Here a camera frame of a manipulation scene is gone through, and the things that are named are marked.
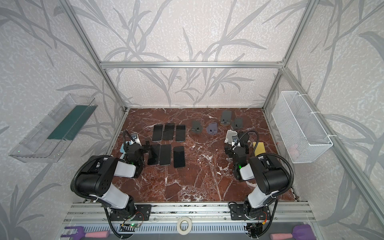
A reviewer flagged black folding phone stand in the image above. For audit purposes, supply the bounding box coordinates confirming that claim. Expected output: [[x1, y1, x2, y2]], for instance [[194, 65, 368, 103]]
[[238, 131, 250, 147]]

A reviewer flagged white phone stand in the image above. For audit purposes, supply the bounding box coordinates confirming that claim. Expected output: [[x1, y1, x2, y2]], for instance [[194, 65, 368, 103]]
[[225, 130, 238, 145]]

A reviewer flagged wood ring grey stand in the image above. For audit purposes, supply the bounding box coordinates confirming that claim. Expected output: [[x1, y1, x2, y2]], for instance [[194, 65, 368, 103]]
[[220, 110, 232, 127]]

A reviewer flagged black phone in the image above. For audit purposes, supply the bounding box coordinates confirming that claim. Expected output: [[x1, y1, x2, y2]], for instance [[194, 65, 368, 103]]
[[173, 146, 186, 168], [176, 125, 186, 142], [163, 123, 175, 141]]

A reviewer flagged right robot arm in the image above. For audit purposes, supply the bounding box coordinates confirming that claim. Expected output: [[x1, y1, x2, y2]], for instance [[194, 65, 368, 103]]
[[225, 142, 294, 216]]

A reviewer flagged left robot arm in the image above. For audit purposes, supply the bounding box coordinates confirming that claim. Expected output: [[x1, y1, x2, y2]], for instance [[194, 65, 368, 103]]
[[71, 141, 150, 215]]

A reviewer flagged grey round stand back right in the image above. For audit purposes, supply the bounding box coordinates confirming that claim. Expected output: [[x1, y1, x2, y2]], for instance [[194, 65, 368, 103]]
[[206, 122, 218, 135]]

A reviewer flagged grey round stand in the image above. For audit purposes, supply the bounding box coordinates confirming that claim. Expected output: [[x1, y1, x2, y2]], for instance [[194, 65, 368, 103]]
[[191, 120, 203, 134], [206, 122, 218, 135]]

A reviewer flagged grey round stand back left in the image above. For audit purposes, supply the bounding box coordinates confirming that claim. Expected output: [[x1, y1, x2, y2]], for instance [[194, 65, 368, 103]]
[[191, 120, 203, 134]]

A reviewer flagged yellow green sponge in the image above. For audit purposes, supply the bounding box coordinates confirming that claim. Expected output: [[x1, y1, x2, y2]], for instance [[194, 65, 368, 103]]
[[252, 142, 266, 157]]

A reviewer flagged white tape roll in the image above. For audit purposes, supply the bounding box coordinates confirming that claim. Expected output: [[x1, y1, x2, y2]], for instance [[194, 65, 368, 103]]
[[177, 217, 193, 236]]

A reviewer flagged purple pink brush left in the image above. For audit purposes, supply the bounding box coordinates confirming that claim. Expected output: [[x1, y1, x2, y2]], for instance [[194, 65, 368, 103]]
[[61, 226, 110, 240]]

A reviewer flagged purple pink scoop right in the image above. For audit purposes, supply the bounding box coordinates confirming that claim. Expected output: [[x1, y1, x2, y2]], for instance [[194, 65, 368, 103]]
[[270, 224, 317, 240]]

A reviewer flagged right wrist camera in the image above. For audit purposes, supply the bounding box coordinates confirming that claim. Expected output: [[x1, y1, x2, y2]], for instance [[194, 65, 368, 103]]
[[231, 135, 239, 147]]

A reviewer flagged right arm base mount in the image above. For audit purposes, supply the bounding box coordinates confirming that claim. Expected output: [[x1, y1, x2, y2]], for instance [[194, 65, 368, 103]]
[[228, 202, 271, 221]]

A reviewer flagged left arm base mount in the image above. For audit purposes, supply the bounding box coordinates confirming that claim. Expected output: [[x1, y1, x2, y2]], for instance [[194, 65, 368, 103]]
[[109, 204, 152, 222]]

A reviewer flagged white wire wall basket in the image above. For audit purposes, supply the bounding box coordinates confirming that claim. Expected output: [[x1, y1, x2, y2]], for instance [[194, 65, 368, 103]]
[[272, 91, 333, 164]]

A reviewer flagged clear plastic wall shelf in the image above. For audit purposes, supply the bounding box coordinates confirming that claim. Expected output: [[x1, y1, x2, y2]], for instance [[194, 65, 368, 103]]
[[9, 94, 98, 163]]

